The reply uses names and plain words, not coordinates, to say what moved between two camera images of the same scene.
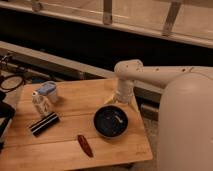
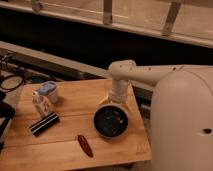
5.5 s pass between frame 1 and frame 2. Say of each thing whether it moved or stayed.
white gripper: moved
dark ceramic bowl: stayed
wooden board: stayed
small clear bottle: stayed
